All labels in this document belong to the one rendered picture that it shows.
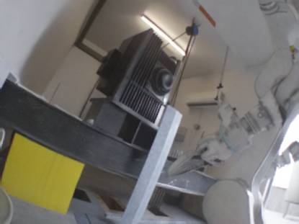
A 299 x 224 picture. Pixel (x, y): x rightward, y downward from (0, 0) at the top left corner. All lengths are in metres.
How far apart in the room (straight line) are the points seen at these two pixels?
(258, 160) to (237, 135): 0.20
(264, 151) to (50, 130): 1.13
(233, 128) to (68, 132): 1.00
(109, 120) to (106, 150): 0.22
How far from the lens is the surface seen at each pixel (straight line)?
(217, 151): 0.38
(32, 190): 1.19
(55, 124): 1.15
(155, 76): 1.35
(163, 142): 1.30
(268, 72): 0.64
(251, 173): 0.55
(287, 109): 0.38
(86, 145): 1.19
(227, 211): 0.51
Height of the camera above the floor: 0.61
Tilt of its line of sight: 15 degrees up
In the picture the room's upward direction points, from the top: 23 degrees clockwise
